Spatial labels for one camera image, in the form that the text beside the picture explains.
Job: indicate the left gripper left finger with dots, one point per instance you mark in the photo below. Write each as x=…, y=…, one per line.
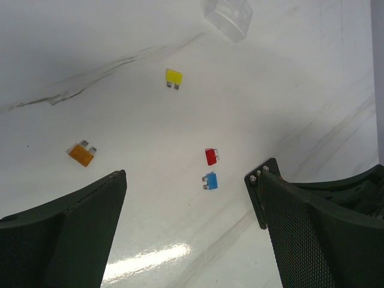
x=65, y=242

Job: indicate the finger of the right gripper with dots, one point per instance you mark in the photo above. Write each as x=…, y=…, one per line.
x=362, y=193

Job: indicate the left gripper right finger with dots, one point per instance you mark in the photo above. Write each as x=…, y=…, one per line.
x=317, y=243

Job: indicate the black fuse box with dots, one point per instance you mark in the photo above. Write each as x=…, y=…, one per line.
x=252, y=180

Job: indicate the blue blade fuse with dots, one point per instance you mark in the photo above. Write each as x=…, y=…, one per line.
x=210, y=181

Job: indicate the brown blade fuse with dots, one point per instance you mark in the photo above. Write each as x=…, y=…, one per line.
x=82, y=153

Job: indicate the red blade fuse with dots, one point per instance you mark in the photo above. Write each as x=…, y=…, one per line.
x=211, y=156

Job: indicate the yellow blade fuse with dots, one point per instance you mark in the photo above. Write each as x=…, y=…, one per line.
x=173, y=79

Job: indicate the clear plastic fuse box cover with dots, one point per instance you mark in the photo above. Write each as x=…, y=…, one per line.
x=231, y=17

